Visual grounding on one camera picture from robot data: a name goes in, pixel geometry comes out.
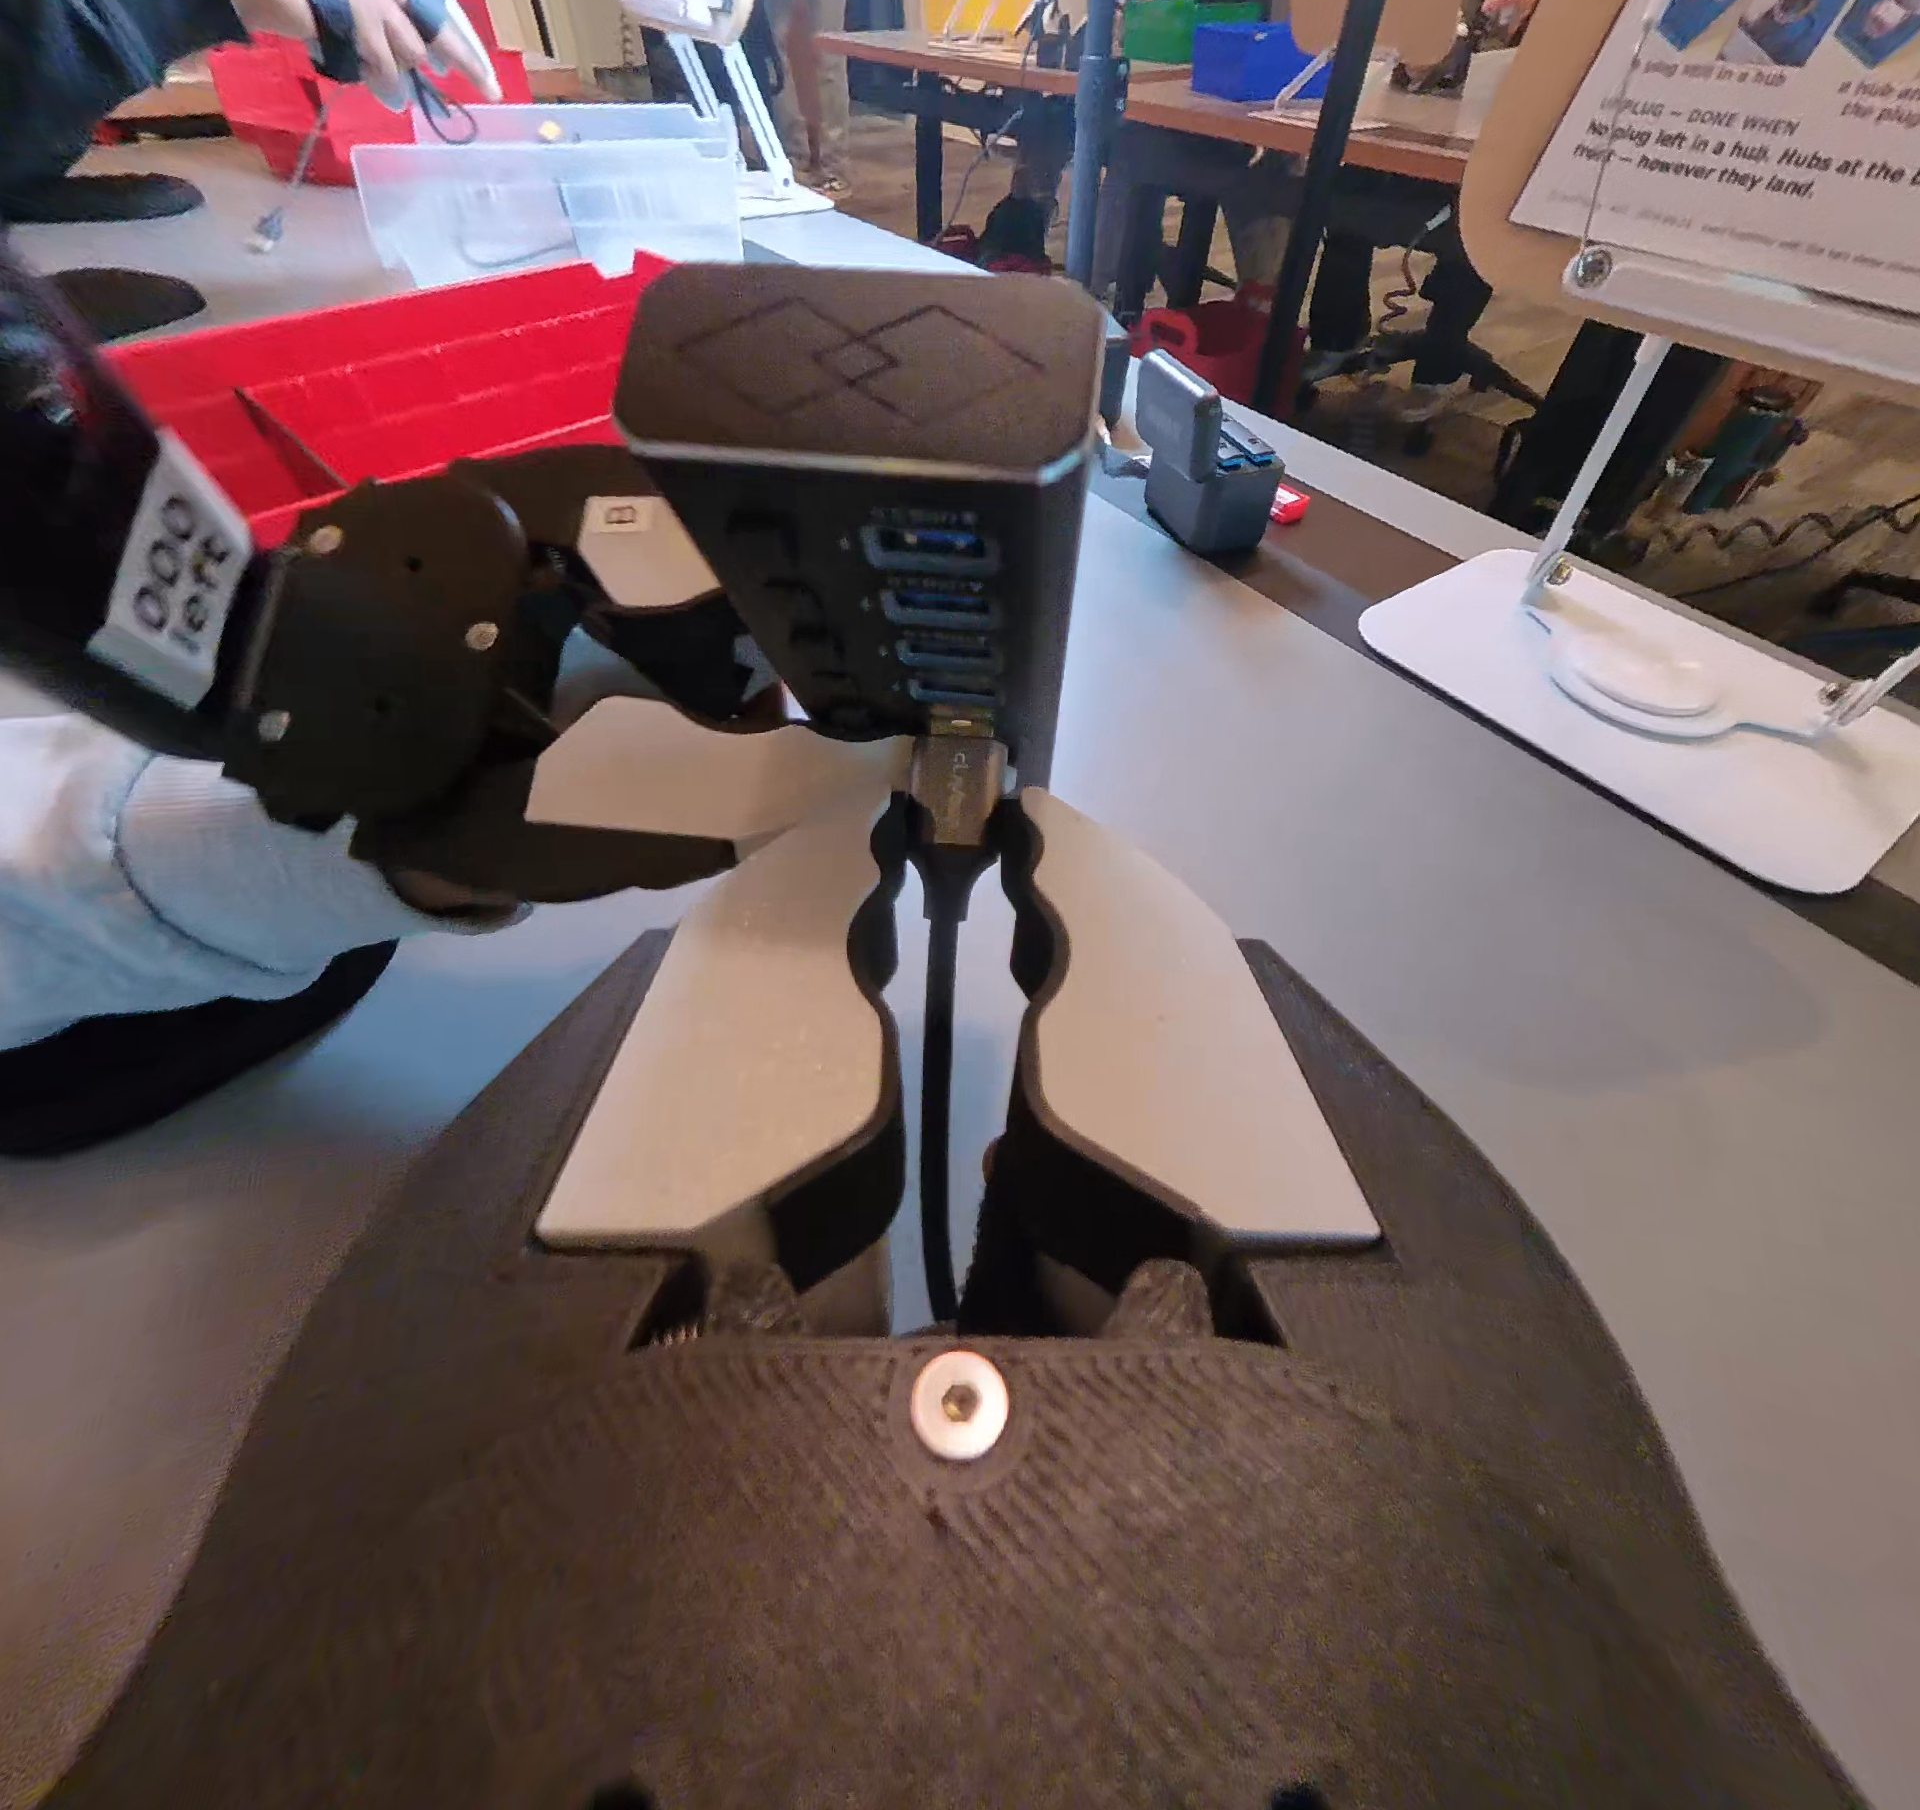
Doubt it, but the white sign stand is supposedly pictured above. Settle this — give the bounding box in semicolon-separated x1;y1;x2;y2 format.
1358;325;1920;898

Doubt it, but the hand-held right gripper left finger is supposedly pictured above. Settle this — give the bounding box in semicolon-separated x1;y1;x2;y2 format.
534;789;912;1297

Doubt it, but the small clear plastic bin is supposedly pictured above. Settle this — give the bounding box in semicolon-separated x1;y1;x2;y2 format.
349;99;746;292

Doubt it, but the thin usb cable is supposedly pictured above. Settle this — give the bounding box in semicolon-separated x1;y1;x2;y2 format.
244;76;482;253

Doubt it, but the another person's forearm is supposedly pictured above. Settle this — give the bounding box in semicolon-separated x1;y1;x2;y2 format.
0;0;253;229

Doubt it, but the green plastic bin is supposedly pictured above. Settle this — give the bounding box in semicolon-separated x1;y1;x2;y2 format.
1120;0;1265;66

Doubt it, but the black usb hub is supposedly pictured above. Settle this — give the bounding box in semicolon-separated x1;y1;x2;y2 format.
613;265;1110;800

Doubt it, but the person's left forearm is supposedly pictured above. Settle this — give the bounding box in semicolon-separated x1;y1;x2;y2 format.
0;706;530;1055

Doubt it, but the blue plastic bin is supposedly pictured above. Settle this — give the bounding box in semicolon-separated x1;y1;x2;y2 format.
1190;21;1336;101

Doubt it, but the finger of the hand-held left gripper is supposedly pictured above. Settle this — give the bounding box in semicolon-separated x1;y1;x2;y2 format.
518;691;910;852
570;488;796;729

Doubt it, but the black braided usb cable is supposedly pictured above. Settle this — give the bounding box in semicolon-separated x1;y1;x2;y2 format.
897;706;1007;1327

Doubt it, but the red plastic bin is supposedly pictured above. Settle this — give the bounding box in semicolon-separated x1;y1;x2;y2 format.
99;0;537;188
102;249;681;553

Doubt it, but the grey battery charging case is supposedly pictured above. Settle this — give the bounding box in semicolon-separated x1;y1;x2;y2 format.
1132;346;1292;560

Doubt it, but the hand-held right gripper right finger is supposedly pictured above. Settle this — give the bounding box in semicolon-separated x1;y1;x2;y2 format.
968;789;1382;1332

